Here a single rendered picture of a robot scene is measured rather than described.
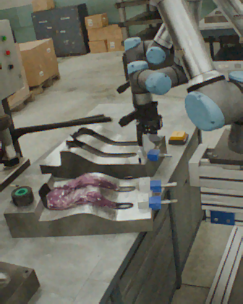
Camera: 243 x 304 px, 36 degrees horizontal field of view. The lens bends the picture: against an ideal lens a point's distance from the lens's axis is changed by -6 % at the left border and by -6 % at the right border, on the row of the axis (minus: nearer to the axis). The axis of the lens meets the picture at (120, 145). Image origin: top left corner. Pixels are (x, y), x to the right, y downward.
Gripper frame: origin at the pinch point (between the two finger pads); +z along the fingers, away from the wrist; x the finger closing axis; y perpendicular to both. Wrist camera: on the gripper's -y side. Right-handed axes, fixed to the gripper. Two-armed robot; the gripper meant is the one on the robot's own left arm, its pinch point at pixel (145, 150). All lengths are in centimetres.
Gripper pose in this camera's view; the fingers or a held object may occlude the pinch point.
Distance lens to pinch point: 154.4
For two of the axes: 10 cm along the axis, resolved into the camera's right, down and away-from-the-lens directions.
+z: 1.6, 8.9, 4.2
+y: 9.1, 0.3, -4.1
